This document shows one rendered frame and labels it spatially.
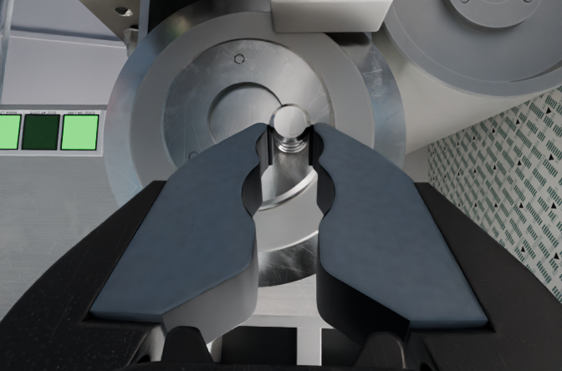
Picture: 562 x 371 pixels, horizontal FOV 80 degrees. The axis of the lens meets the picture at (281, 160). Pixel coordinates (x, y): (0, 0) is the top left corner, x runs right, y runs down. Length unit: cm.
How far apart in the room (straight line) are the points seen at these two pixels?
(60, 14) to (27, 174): 166
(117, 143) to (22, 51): 203
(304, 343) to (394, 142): 40
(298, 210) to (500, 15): 14
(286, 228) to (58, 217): 48
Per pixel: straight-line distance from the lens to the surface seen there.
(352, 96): 16
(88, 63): 208
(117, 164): 18
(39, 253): 62
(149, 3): 21
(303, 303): 51
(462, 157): 36
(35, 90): 211
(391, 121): 17
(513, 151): 29
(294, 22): 16
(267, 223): 15
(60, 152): 60
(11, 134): 65
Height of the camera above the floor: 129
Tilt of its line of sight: 7 degrees down
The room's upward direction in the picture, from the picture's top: 179 degrees counter-clockwise
